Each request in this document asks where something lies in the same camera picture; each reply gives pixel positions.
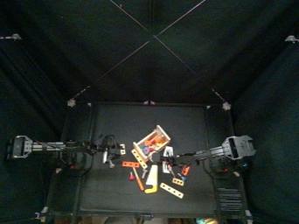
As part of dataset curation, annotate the grey toy wrench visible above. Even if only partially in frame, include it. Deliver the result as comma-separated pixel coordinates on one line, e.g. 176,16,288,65
101,150,117,170

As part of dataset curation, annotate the wooden toy toolbox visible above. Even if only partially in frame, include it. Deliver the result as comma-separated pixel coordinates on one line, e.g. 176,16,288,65
132,124,172,163

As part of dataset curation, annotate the white u-shaped toy piece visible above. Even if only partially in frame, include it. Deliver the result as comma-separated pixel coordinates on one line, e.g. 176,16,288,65
163,146,175,158

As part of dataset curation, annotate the red toy block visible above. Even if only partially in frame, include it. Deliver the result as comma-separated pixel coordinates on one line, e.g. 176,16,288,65
181,164,192,177

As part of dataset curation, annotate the long wooden perforated strip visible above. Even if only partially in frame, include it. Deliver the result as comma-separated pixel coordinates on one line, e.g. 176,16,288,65
129,149,149,170
159,182,185,200

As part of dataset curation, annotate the orange toy part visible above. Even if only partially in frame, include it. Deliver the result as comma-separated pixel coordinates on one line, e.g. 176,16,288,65
144,136,165,149

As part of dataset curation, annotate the orange perforated toy bar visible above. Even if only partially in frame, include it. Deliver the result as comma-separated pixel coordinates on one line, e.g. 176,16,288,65
121,160,141,169

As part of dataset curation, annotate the orange toy screwdriver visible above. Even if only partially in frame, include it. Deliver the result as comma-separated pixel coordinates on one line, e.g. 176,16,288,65
132,166,145,193

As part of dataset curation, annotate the toy saw yellow handle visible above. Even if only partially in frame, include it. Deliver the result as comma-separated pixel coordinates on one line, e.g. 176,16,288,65
144,164,160,194

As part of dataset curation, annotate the thin diagonal brace wire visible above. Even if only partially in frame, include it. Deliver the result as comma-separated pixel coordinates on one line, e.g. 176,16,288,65
71,0,207,100
108,0,227,102

